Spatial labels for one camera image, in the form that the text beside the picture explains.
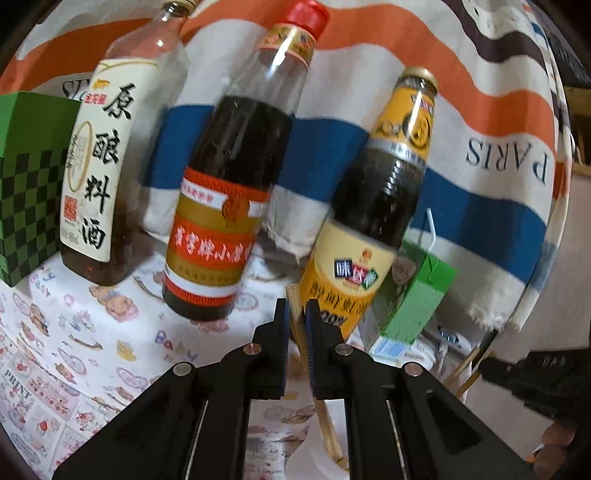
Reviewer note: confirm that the sesame oil bottle red cap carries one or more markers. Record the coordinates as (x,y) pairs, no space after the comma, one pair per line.
(217,230)

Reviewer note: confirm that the bear print tablecloth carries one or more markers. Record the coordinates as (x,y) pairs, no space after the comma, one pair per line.
(92,369)

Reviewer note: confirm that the green drink carton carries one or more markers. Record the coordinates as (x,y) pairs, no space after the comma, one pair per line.
(415,295)

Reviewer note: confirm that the green checkered box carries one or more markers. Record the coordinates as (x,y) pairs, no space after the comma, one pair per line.
(32,184)

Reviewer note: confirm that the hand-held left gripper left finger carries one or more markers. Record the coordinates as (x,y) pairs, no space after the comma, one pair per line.
(279,360)

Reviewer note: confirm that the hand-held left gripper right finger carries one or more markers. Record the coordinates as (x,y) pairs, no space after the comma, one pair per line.
(318,364)

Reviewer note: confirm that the cooking wine bottle white label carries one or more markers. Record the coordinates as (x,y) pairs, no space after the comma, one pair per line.
(92,184)

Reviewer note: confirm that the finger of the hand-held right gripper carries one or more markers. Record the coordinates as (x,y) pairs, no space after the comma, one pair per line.
(496,371)

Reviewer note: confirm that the person's right hand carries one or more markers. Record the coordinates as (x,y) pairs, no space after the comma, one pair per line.
(556,441)

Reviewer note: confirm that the oyster sauce bottle yellow label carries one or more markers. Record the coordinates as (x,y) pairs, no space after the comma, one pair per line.
(369,194)

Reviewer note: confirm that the white drinking straw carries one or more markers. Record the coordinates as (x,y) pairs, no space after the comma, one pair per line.
(433,230)

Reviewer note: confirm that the striped cloth backdrop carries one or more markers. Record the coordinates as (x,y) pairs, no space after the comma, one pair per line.
(485,92)

